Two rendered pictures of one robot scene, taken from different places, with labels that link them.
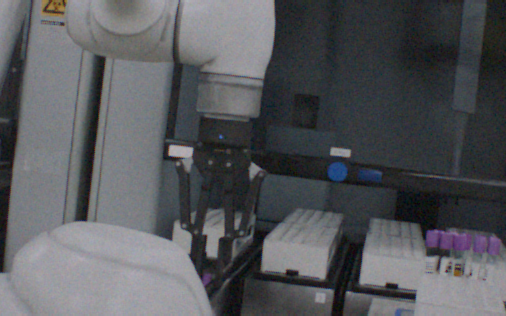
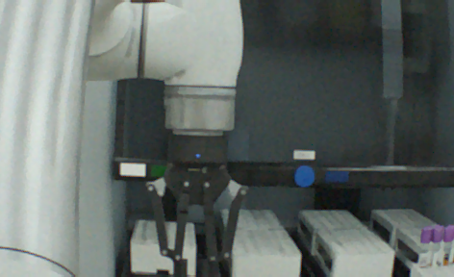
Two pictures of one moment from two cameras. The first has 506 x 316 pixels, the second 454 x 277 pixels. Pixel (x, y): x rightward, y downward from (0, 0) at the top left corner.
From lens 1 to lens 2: 29 cm
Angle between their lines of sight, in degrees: 9
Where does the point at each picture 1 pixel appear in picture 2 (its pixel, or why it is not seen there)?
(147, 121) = (93, 139)
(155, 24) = (122, 40)
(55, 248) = not seen: outside the picture
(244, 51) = (217, 59)
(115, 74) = not seen: hidden behind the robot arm
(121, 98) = not seen: hidden behind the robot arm
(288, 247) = (260, 260)
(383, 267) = (355, 264)
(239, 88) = (214, 100)
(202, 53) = (171, 65)
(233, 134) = (211, 151)
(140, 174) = (91, 195)
